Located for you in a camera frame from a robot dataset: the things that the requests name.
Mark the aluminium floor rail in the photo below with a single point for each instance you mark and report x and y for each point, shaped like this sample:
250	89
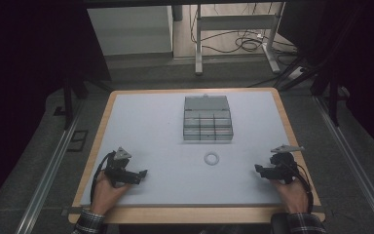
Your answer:
354	162
47	175

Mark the white table mat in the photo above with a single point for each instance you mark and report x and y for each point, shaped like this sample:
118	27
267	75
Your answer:
188	146

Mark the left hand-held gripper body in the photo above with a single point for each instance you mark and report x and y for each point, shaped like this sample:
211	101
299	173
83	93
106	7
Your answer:
118	167

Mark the black stand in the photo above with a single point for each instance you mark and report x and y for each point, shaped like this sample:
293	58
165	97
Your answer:
73	94
332	94

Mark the white metal desk frame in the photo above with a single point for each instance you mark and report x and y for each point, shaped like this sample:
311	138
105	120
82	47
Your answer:
237	29

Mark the person's left hand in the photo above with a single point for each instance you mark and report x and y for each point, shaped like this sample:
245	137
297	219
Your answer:
105	195

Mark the person's right hand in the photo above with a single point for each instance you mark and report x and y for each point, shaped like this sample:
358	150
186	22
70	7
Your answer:
292	196

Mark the clear plastic compartment box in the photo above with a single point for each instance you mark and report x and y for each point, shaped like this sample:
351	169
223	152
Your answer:
207	117

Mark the white cabinet panel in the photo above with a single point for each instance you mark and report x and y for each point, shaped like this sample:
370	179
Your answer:
130	31

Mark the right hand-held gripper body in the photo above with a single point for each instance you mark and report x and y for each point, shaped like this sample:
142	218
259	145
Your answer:
280	164

